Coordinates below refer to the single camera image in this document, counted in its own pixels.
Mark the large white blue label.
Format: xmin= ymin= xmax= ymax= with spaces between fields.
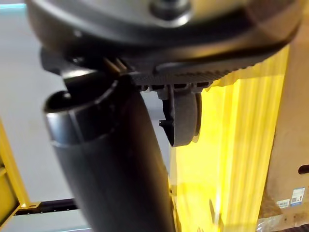
xmin=290 ymin=186 xmax=307 ymax=206

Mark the brown cardboard box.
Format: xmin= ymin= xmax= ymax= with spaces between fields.
xmin=264 ymin=31 xmax=309 ymax=232

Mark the small white blue label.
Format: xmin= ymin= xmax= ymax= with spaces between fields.
xmin=276 ymin=199 xmax=291 ymax=209

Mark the yellow metal shelf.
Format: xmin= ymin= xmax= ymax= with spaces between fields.
xmin=0 ymin=118 xmax=42 ymax=225

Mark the yellow plastic bag liner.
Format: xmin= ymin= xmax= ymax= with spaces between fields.
xmin=169 ymin=45 xmax=290 ymax=232

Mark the black shelf base rail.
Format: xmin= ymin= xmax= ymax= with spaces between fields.
xmin=14 ymin=198 xmax=78 ymax=216

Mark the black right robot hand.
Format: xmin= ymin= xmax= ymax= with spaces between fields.
xmin=25 ymin=0 xmax=305 ymax=232

